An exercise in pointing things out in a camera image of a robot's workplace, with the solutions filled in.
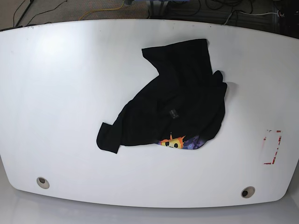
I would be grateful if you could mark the table grommet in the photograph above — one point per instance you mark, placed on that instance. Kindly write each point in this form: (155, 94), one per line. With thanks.
(43, 183)
(248, 192)

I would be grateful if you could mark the red tape marking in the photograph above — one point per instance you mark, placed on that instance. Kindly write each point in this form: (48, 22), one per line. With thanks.
(270, 146)

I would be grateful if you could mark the black tripod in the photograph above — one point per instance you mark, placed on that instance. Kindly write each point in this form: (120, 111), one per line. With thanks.
(17, 23)

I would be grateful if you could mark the left table grommet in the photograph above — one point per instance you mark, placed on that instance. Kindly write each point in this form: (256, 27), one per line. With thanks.
(43, 183)

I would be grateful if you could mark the right table grommet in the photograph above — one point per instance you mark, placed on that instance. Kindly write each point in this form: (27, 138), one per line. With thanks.
(248, 192)

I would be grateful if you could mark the black graphic t-shirt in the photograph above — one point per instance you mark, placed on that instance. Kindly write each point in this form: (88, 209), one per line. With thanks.
(183, 107)

